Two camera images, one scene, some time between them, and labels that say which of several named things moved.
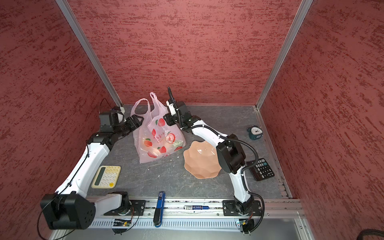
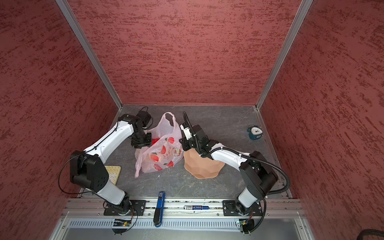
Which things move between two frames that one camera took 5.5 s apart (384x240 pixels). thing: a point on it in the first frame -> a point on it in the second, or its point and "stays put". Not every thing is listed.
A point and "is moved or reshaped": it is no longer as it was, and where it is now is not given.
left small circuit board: [120, 222] stays put
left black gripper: [133, 126] -> [147, 142]
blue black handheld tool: [158, 212] stays put
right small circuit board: [248, 224] stays put
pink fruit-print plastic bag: [154, 138] is moved or reshaped
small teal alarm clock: [255, 132] stays put
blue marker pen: [196, 207] stays put
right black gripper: [169, 119] -> [184, 143]
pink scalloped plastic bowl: [201, 160] stays put
